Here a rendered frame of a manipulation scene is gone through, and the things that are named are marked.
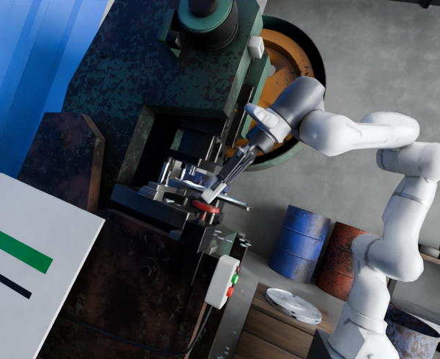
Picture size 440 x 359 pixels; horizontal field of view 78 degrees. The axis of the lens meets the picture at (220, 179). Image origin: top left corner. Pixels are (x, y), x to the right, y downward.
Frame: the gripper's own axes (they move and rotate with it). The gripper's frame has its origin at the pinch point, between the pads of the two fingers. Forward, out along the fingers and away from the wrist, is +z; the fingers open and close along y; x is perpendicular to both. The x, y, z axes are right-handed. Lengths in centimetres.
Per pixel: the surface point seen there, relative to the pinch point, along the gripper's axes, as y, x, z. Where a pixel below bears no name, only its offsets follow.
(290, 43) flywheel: 67, 41, -72
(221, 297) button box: 4.8, -21.2, 20.5
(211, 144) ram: 26.4, 19.6, -7.6
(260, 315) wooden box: 61, -41, 36
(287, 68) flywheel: 70, 34, -63
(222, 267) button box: 4.9, -15.8, 14.4
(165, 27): 4, 50, -26
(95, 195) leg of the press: 9.6, 32.9, 32.8
